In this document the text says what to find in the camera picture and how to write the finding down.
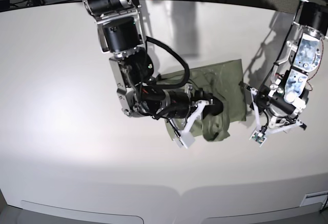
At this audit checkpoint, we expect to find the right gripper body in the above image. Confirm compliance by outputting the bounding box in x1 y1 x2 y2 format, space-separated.
151 85 213 120

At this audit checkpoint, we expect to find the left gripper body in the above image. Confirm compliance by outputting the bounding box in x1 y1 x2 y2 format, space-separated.
256 86 308 132

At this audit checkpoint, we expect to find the green T-shirt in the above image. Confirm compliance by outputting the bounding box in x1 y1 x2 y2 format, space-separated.
157 58 248 142

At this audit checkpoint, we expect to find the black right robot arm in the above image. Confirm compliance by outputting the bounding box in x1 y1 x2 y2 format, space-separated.
82 0 223 120

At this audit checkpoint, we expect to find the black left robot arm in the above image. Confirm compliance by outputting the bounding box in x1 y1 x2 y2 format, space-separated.
240 0 327 138

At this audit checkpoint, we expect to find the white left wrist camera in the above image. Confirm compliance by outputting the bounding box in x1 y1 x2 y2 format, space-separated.
249 130 267 147

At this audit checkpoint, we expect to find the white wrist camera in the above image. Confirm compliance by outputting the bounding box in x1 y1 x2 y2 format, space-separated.
249 130 267 147
173 132 195 149

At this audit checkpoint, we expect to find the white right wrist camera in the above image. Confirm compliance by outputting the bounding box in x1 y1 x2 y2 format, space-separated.
173 132 195 149

